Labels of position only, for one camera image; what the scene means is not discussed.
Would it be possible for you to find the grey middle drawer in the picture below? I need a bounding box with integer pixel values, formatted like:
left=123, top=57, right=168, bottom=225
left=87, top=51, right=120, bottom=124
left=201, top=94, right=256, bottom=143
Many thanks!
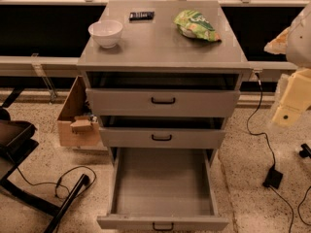
left=99, top=116, right=225, bottom=149

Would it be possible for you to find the black cable on floor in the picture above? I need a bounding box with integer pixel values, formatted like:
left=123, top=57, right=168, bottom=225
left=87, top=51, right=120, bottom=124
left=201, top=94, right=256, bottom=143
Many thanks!
left=16, top=165, right=97, bottom=201

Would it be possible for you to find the white bowl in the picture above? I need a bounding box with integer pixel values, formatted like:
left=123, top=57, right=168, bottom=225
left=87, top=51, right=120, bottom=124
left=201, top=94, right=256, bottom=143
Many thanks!
left=88, top=19, right=123, bottom=49

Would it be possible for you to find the cardboard box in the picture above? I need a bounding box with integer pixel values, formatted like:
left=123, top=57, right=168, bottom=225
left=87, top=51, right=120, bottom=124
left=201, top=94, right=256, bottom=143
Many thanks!
left=57, top=76, right=100, bottom=148

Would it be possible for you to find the grey bottom drawer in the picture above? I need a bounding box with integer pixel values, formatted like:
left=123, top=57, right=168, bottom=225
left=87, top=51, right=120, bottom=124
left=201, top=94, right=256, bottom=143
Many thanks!
left=97, top=148, right=228, bottom=232

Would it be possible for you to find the grey drawer cabinet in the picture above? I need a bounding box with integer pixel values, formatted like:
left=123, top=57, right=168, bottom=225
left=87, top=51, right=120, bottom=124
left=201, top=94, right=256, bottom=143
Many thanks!
left=77, top=0, right=253, bottom=167

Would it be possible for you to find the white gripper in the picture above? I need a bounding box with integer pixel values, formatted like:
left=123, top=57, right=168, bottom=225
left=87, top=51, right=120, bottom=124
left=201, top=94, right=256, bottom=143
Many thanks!
left=272, top=69, right=311, bottom=127

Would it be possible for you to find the black cart frame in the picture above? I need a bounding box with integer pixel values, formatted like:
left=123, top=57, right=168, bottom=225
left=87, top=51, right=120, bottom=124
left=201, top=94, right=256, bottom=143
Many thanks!
left=0, top=87, right=89, bottom=233

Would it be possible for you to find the black caster at right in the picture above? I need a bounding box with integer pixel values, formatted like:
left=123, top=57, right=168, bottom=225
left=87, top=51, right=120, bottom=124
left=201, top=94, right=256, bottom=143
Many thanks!
left=299, top=144, right=311, bottom=158

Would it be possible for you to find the grey top drawer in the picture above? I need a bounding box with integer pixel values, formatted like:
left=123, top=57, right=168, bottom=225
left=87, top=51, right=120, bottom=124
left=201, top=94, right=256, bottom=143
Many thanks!
left=86, top=88, right=240, bottom=117

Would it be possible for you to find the grey drawer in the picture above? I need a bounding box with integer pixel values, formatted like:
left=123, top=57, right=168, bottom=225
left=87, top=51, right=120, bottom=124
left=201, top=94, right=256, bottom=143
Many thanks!
left=86, top=88, right=240, bottom=117
left=97, top=148, right=228, bottom=232
left=99, top=116, right=225, bottom=149

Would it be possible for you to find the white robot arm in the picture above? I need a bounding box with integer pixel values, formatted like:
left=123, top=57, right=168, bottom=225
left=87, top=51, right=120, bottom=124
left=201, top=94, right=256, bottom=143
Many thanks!
left=264, top=3, right=311, bottom=127

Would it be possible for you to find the green chip bag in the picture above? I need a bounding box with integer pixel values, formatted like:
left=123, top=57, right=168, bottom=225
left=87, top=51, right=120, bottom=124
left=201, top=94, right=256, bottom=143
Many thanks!
left=174, top=10, right=221, bottom=42

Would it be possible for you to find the black candy bar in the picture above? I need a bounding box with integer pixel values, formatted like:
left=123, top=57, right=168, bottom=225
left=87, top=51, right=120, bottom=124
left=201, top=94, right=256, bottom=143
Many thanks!
left=129, top=12, right=155, bottom=21

